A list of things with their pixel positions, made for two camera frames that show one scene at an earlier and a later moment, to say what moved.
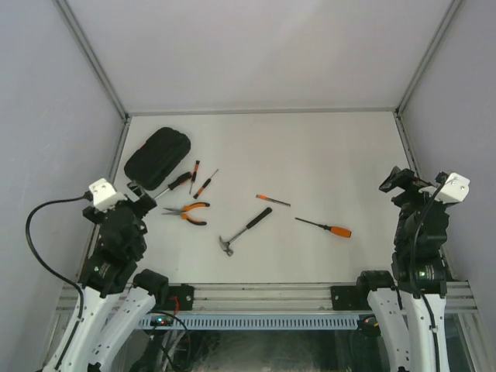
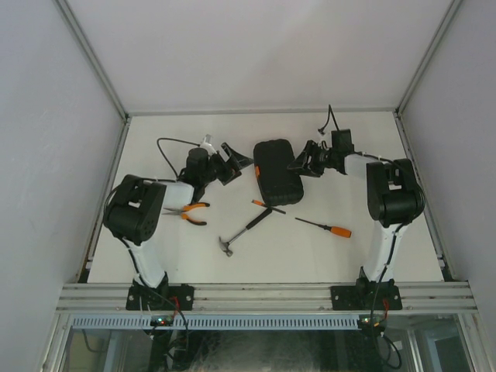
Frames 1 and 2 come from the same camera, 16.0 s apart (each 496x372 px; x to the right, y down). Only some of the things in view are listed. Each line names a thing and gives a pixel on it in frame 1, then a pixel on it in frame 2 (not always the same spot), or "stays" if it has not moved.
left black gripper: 144,204 to 228,177
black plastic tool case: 157,157 to 278,184
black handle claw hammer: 226,245 stays
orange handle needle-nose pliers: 186,208 stays
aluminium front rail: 274,299 stays
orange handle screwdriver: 339,232 stays
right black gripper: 405,178 to 303,164
